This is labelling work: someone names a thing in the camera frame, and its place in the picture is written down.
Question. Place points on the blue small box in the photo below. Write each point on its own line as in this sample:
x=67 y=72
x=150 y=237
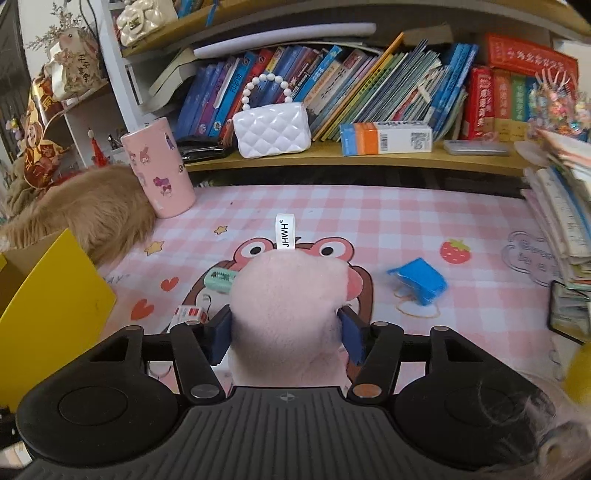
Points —
x=426 y=283

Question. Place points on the white side shelf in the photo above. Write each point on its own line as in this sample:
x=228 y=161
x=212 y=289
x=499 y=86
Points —
x=96 y=111

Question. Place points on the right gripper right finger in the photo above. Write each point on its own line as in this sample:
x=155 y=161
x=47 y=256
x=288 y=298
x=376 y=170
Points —
x=376 y=349

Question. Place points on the orange white medicine box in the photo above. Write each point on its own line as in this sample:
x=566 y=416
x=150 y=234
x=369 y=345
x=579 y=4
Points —
x=390 y=137

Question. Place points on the cream pearl handbag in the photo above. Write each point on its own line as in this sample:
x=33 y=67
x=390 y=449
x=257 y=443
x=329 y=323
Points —
x=142 y=17

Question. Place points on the red gold snack bag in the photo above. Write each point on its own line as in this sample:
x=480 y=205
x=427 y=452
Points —
x=42 y=155

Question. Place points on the white quilted pearl handbag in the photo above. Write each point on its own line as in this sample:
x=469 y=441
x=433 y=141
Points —
x=274 y=129

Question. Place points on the mint green stapler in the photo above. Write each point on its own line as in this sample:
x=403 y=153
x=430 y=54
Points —
x=219 y=279

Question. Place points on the large pink plush toy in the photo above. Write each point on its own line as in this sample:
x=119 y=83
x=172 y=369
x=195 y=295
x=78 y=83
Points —
x=285 y=330

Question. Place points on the row of books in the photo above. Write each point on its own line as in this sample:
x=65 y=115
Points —
x=499 y=88

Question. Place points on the stack of booklets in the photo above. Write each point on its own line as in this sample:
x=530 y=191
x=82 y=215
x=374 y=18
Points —
x=559 y=195

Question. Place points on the wooden bookshelf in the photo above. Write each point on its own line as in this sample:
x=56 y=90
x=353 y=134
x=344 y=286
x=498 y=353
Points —
x=146 y=89

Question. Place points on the yellow tape roll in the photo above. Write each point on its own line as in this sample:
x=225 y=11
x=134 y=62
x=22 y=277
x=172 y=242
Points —
x=577 y=382

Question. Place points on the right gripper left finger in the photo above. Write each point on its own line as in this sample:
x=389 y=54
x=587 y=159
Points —
x=196 y=349

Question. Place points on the pink cartoon cup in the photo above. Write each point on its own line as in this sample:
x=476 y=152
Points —
x=157 y=164

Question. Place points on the yellow cardboard box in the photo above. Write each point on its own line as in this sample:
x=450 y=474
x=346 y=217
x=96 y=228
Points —
x=54 y=306

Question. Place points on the orange fluffy cat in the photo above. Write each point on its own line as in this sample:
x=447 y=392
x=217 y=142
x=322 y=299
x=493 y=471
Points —
x=104 y=208

